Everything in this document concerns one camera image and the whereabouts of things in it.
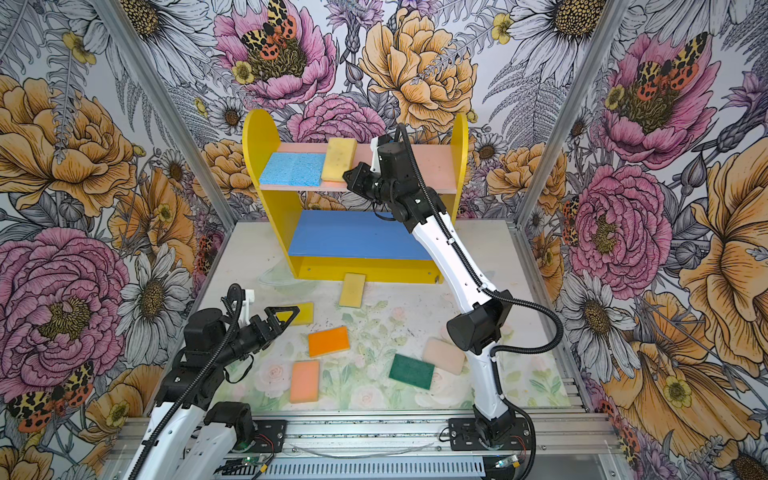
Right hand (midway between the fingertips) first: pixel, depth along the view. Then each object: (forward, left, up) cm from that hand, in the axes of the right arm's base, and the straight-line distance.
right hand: (344, 183), depth 73 cm
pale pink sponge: (-26, -25, -43) cm, 56 cm away
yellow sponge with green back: (-3, +2, -39) cm, 39 cm away
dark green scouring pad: (-31, -16, -40) cm, 53 cm away
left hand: (-25, +14, -23) cm, 37 cm away
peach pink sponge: (-32, +14, -42) cm, 55 cm away
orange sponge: (-21, +9, -41) cm, 47 cm away
